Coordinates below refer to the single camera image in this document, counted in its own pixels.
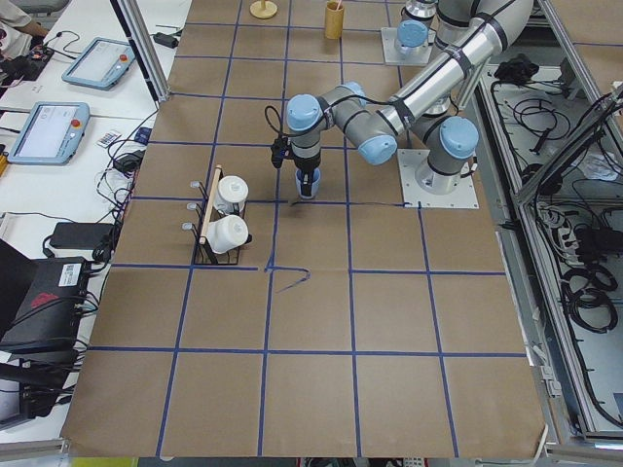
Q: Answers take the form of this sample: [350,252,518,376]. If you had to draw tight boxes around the teach pendant tablet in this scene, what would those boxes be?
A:
[61,37,135,90]
[8,101,91,165]

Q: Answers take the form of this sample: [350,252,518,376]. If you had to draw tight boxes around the black power adapter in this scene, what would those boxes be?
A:
[153,32,179,49]

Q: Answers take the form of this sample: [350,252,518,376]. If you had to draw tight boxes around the near teach pendant tablet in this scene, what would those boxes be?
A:
[8,101,91,165]

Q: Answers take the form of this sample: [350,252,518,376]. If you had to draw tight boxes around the far white mug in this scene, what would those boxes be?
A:
[214,175,249,215]

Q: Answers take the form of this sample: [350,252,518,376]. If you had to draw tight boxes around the near white mug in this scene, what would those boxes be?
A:
[206,215,252,254]

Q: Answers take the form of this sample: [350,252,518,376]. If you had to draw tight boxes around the light blue plastic cup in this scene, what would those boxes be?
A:
[295,168,321,199]

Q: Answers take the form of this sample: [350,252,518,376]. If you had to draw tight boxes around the white mug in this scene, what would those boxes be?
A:
[214,175,249,215]
[206,215,252,254]

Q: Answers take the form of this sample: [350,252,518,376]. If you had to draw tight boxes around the small remote control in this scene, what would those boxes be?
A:
[96,129,122,148]

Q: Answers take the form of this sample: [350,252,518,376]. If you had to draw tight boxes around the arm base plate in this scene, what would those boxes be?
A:
[397,149,479,209]
[381,27,435,66]

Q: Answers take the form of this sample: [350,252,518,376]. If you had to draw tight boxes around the black wire mug rack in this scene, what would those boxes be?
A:
[181,164,252,266]

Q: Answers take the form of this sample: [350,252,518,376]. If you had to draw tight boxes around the bamboo chopstick holder cup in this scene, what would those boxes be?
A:
[324,1,345,40]

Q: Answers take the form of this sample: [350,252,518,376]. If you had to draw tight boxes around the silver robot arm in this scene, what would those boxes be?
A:
[394,0,437,57]
[286,0,533,198]

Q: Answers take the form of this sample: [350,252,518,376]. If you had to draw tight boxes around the black computer box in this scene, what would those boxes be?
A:
[1,254,90,353]

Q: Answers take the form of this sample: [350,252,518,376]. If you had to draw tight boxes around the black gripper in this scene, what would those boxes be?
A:
[295,169,314,196]

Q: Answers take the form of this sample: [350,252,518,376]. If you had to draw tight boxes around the far teach pendant tablet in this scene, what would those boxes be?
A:
[61,37,135,90]

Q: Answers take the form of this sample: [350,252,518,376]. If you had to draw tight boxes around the wooden cup tree stand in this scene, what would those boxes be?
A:
[249,0,278,19]

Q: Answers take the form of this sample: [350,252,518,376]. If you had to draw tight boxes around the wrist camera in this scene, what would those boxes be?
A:
[271,136,293,169]

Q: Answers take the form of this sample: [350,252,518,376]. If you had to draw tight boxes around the aluminium frame post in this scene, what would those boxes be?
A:
[110,0,169,102]

